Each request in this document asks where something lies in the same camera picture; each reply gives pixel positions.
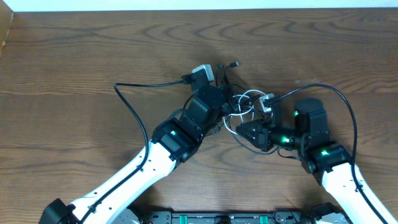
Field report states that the white usb cable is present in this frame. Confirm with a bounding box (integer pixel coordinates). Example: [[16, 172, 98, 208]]
[[222, 89, 268, 136]]

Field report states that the long black usb cable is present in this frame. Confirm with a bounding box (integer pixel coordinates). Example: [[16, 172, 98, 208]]
[[222, 61, 280, 156]]

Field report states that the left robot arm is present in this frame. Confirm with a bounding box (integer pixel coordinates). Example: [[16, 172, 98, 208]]
[[39, 85, 236, 223]]

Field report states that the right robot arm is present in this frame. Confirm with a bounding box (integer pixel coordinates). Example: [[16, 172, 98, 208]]
[[236, 98, 396, 223]]

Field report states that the right camera black cable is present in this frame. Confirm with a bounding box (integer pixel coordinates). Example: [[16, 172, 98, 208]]
[[270, 83, 389, 224]]

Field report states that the camera black cable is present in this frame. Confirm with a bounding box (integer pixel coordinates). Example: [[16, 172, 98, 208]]
[[270, 83, 389, 224], [79, 80, 193, 224]]

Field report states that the left camera black cable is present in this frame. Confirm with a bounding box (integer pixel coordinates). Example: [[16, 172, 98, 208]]
[[79, 80, 193, 224]]

